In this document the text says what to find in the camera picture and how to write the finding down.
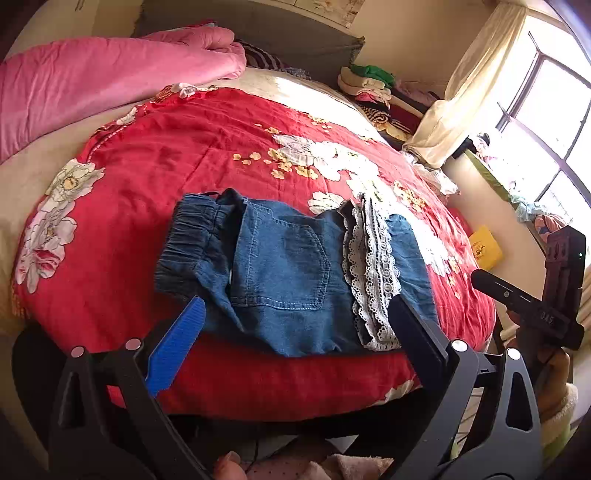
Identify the pink comforter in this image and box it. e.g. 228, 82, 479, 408
0, 25, 247, 164

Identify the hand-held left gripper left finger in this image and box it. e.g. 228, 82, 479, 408
48, 296, 211, 480

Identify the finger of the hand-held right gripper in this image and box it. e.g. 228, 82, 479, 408
471, 269, 546, 320

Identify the person's right forearm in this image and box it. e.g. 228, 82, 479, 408
538, 383, 580, 462

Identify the striped pillow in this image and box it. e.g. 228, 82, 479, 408
235, 41, 289, 70

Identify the floral wall painting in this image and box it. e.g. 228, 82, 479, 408
295, 0, 365, 28

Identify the person's left hand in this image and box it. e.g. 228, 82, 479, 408
212, 450, 252, 480

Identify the cream curtain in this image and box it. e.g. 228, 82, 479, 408
404, 4, 541, 169

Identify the grey bed headboard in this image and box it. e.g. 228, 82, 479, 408
134, 0, 365, 86

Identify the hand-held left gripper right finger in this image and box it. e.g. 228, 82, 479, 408
383, 295, 542, 480

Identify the stack of folded clothes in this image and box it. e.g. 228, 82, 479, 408
337, 64, 439, 144

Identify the pile of small clothes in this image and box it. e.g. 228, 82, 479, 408
462, 134, 568, 232

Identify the blue denim pants white lace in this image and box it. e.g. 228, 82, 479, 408
154, 187, 441, 358

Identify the white crumpled cloth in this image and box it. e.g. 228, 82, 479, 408
406, 152, 460, 197

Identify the person's right hand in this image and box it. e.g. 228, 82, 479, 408
508, 314, 573, 416

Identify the person's pink dotted clothing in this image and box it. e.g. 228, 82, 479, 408
247, 440, 393, 480

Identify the red floral quilt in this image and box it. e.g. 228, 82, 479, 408
11, 83, 497, 423

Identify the window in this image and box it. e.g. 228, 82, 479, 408
485, 0, 591, 232

